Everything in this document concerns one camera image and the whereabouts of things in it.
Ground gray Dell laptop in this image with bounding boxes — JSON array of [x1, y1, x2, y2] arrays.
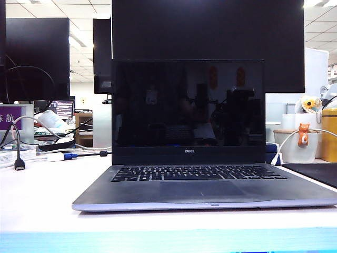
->
[[71, 59, 337, 212]]

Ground white cup with wooden lid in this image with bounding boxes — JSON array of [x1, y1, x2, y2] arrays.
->
[[273, 129, 319, 164]]

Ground frosted desk divider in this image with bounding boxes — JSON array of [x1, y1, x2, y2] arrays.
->
[[92, 103, 113, 152]]

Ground wooden cabinet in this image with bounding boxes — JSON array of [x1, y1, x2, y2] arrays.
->
[[74, 112, 94, 148]]

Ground black monitor behind partition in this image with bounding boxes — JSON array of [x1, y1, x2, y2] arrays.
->
[[92, 18, 113, 94]]

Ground black AOC monitor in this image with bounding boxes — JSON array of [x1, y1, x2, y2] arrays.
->
[[111, 0, 306, 93]]

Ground dark flat box stack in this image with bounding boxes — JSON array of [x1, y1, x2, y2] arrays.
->
[[265, 142, 280, 163]]

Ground lit screen with code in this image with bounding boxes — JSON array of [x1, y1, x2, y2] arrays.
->
[[49, 100, 75, 120]]

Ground black round tray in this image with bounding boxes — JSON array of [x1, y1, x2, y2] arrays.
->
[[38, 138, 76, 152]]

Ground white adapter with blue plug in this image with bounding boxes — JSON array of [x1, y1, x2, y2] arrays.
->
[[46, 152, 78, 162]]

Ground white plastic bottle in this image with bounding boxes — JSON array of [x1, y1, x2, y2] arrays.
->
[[36, 109, 67, 130]]

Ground sunflower plush toy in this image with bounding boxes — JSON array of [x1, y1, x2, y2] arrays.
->
[[294, 95, 323, 114]]

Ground large black monitor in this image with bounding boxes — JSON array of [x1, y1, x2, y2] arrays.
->
[[5, 17, 71, 103]]

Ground black mouse pad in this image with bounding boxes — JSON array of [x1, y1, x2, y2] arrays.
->
[[282, 163, 337, 189]]

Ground white paper box stack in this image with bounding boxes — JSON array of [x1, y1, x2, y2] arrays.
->
[[0, 148, 37, 168]]

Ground white partition board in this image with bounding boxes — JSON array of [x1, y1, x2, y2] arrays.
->
[[305, 47, 330, 96]]

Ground purple sign stand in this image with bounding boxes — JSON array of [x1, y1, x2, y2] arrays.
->
[[0, 103, 35, 144]]

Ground yellow tin canister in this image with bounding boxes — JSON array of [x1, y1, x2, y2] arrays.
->
[[321, 107, 337, 163]]

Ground white figurine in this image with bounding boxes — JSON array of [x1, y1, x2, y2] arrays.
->
[[319, 83, 337, 108]]

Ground black monitor edge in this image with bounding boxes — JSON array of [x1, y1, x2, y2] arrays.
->
[[0, 0, 7, 102]]

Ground black cable with ferrite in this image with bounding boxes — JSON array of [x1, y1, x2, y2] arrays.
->
[[76, 149, 113, 158]]

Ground white charging cable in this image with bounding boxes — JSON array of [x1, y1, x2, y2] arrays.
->
[[271, 128, 337, 166]]

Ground orange cat cable holder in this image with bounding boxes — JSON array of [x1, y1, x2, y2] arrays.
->
[[297, 122, 310, 147]]

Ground white cable with loop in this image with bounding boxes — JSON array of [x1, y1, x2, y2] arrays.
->
[[0, 115, 77, 150]]

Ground black HDMI cable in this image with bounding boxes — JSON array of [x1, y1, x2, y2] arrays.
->
[[7, 123, 26, 172]]

